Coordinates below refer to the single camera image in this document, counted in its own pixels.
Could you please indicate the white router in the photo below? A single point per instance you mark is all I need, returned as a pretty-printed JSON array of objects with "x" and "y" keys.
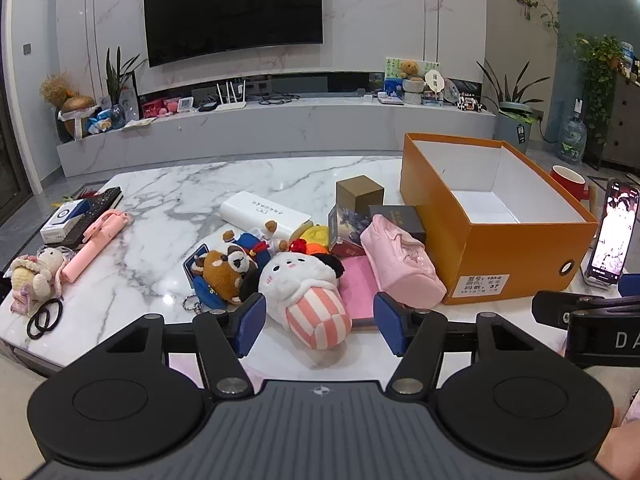
[{"x": 231, "y": 105}]

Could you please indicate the red yellow paper craft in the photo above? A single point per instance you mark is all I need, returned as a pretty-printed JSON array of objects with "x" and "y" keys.
[{"x": 85, "y": 193}]

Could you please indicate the dried plant bunch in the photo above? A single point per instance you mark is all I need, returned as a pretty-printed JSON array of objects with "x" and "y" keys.
[{"x": 56, "y": 87}]

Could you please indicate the green picture card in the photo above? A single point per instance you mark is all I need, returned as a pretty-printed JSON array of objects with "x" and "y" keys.
[{"x": 392, "y": 67}]

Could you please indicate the gold textured box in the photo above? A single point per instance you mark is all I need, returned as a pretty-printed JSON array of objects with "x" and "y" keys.
[{"x": 357, "y": 197}]

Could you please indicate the yellow plush toy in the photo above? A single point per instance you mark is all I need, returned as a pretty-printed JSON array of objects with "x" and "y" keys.
[{"x": 315, "y": 235}]

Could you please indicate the blue white small box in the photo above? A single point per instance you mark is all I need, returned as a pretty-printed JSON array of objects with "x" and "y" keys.
[{"x": 62, "y": 220}]

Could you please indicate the pink notebook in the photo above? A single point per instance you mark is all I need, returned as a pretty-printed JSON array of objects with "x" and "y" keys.
[{"x": 357, "y": 290}]

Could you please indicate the long leaf potted plant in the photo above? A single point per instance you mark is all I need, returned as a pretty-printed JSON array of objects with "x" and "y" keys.
[{"x": 512, "y": 85}]

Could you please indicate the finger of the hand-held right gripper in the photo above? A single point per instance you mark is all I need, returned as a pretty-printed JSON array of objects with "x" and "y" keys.
[
  {"x": 630, "y": 285},
  {"x": 550, "y": 306}
]

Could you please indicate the black television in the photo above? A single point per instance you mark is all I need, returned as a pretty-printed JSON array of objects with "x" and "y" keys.
[{"x": 230, "y": 5}]

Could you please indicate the sailor bear plush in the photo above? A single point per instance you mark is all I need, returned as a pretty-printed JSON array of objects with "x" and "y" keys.
[{"x": 252, "y": 250}]

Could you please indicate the blue illustrated card box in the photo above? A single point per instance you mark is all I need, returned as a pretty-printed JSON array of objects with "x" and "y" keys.
[{"x": 347, "y": 230}]

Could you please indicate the white long box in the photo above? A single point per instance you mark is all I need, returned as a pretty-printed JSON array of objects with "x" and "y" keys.
[{"x": 260, "y": 212}]

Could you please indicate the clear water bottle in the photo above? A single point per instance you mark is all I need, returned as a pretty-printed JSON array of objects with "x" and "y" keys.
[{"x": 571, "y": 140}]

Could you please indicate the marble tv console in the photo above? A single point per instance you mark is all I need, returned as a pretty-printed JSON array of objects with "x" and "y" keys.
[{"x": 300, "y": 130}]

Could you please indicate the blue card tag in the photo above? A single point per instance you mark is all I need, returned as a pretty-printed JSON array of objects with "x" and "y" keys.
[{"x": 192, "y": 265}]

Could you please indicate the pink toy set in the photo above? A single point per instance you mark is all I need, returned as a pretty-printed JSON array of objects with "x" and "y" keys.
[{"x": 160, "y": 108}]

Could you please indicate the white striped popcorn plush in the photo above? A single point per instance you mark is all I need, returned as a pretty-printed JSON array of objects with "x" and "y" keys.
[{"x": 300, "y": 285}]

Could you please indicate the pink selfie stick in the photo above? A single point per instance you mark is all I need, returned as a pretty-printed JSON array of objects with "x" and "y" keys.
[{"x": 95, "y": 240}]

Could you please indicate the smartphone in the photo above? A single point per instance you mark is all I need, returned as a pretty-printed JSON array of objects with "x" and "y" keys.
[{"x": 612, "y": 230}]

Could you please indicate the stone grey pot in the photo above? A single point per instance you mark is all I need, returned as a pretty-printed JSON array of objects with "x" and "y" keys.
[{"x": 413, "y": 91}]

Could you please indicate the black box with gold print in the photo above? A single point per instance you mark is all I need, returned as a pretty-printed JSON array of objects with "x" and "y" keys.
[{"x": 400, "y": 220}]

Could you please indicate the blue floral box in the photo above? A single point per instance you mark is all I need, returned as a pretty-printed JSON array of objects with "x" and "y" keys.
[{"x": 393, "y": 89}]

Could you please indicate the black remote control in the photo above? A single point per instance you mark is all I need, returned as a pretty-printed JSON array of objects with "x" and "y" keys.
[
  {"x": 112, "y": 197},
  {"x": 87, "y": 220}
]

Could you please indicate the green leafy plant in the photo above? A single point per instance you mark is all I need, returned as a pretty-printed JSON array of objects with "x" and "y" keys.
[{"x": 117, "y": 75}]

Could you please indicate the pink fabric pouch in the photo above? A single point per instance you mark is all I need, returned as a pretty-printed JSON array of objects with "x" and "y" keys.
[{"x": 400, "y": 265}]

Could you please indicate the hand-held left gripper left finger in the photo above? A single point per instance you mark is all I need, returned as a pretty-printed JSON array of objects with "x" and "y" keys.
[{"x": 250, "y": 322}]

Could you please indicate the orange cardboard shoe box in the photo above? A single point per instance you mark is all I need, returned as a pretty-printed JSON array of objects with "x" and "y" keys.
[{"x": 515, "y": 260}]

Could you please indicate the brown gourd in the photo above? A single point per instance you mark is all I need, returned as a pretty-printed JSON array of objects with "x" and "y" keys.
[{"x": 76, "y": 105}]

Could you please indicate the red mug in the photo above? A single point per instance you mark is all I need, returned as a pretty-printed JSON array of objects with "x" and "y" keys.
[{"x": 565, "y": 180}]

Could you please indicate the bushy green plant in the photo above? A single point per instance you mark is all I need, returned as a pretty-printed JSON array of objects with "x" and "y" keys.
[{"x": 597, "y": 70}]

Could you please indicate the red orange knitted toy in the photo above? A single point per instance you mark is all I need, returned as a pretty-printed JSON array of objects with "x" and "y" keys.
[{"x": 312, "y": 249}]

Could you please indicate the white round fan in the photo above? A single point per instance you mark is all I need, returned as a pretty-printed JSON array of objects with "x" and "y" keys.
[{"x": 435, "y": 80}]

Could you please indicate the cow toy figure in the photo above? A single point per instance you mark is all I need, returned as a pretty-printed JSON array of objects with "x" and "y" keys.
[{"x": 469, "y": 103}]

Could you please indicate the blue toy figure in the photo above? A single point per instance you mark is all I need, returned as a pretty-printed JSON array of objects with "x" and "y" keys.
[{"x": 107, "y": 120}]

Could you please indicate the grey side cabinet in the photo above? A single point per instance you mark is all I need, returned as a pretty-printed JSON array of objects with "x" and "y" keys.
[{"x": 625, "y": 125}]

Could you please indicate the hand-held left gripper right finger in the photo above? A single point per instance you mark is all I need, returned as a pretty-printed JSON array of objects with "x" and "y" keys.
[{"x": 390, "y": 322}]

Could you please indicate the bunny plush doll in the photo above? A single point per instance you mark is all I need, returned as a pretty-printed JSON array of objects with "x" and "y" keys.
[{"x": 42, "y": 270}]

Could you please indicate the white phone stand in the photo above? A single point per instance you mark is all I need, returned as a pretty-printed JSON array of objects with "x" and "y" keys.
[{"x": 600, "y": 282}]

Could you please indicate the small teddy bear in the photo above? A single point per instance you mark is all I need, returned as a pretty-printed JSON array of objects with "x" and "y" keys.
[{"x": 411, "y": 69}]

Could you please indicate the grey green plant pot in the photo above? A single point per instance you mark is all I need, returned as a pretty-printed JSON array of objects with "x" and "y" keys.
[{"x": 515, "y": 127}]

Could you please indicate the wall switch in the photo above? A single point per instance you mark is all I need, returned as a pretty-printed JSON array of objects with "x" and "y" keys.
[{"x": 27, "y": 49}]

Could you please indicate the person's bare leg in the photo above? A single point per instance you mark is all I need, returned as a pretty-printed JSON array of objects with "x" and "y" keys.
[{"x": 622, "y": 445}]

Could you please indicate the small white desk clock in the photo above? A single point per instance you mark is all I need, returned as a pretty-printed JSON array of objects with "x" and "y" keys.
[{"x": 184, "y": 104}]

